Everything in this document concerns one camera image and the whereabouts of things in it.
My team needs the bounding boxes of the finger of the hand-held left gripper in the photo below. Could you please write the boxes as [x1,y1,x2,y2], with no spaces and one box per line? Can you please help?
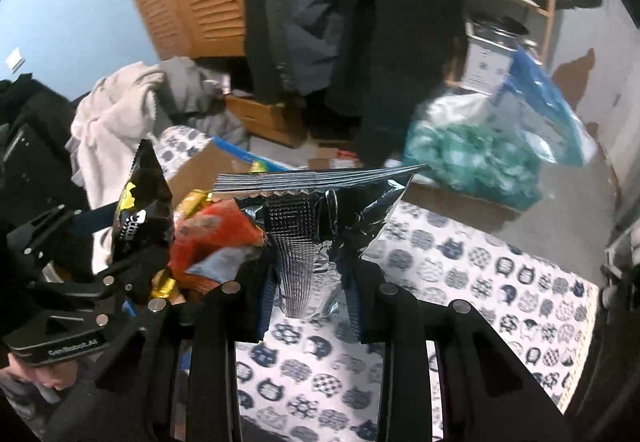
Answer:
[25,244,171,323]
[5,204,123,263]

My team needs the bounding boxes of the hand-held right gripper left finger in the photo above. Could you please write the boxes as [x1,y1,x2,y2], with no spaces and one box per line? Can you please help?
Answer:
[45,262,281,442]

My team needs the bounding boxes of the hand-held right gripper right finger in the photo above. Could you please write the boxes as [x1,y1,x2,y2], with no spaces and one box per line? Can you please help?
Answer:
[345,262,576,442]

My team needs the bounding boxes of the gold snack packet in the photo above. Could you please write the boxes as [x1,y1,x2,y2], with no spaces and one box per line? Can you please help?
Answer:
[172,189,216,223]
[150,269,183,300]

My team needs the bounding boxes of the silver foil snack packet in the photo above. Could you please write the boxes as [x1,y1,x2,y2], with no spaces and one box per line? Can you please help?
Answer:
[211,164,432,323]

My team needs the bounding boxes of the black snack packet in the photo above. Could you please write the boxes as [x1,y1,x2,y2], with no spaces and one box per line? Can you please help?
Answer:
[110,139,175,273]

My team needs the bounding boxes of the orange snack packet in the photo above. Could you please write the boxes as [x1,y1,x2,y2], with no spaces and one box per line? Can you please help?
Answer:
[167,202,266,287]

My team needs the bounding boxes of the person's left hand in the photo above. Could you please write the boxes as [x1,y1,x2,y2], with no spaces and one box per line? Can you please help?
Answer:
[0,354,83,403]

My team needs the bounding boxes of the black bag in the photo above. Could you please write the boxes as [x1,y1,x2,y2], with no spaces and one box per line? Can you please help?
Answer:
[0,76,93,223]

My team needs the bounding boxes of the cat print tablecloth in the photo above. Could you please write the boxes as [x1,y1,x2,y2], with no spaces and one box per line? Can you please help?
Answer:
[155,124,601,442]

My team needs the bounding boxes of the white garment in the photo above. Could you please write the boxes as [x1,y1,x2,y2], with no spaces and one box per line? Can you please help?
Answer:
[70,62,171,203]

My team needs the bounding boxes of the grey garment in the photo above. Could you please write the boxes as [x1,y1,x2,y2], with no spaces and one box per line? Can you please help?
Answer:
[157,56,248,147]

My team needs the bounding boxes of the teal plastic bags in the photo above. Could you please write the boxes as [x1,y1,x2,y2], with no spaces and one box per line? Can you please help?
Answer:
[402,94,546,213]

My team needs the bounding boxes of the brown cardboard box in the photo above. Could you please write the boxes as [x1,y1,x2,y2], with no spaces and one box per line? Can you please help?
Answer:
[222,94,311,147]

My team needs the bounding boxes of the white container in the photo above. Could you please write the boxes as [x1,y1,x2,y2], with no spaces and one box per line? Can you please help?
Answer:
[465,19,526,92]

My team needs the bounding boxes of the blue plastic bag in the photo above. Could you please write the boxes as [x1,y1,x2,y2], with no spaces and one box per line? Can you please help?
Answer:
[492,46,598,167]

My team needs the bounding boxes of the black jacket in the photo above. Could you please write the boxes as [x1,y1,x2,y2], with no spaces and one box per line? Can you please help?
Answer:
[325,0,468,163]

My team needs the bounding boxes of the grey jacket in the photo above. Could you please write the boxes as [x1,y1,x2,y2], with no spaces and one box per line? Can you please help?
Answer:
[242,0,351,97]

